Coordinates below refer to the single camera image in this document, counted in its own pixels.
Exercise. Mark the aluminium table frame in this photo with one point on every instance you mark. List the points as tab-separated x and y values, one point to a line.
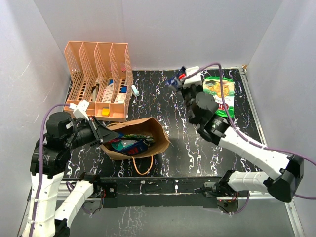
280	172

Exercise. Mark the orange plastic file organizer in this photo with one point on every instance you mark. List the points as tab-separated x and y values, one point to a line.
91	66

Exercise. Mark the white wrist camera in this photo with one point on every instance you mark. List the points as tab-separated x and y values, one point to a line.
194	80
79	110

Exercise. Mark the brown paper bag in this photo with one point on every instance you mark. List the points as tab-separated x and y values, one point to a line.
145	126

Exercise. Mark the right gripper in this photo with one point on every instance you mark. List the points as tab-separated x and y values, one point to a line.
184	90

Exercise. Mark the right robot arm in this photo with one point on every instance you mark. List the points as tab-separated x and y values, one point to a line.
280	173

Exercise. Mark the white label cards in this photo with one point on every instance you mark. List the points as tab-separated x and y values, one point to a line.
117	95

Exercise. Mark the green Chuba chips bag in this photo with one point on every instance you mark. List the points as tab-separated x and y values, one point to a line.
223	95

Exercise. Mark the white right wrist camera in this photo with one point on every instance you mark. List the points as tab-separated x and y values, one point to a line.
194	80

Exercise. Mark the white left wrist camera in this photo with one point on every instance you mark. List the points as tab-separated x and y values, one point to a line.
79	110

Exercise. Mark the small white blue stapler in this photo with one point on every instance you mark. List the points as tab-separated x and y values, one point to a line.
135	91

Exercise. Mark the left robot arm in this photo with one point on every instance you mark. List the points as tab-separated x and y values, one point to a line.
60	135

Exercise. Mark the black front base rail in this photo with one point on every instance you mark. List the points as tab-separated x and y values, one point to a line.
156	192

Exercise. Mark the blue snack packet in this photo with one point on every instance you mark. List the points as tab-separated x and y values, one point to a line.
180	75

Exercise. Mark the yellow sticky note block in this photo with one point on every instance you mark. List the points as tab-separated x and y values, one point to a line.
105	111

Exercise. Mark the snack packets inside bag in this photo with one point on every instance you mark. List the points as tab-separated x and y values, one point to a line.
131	144

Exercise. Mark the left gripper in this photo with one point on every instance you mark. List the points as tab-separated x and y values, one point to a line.
100	133

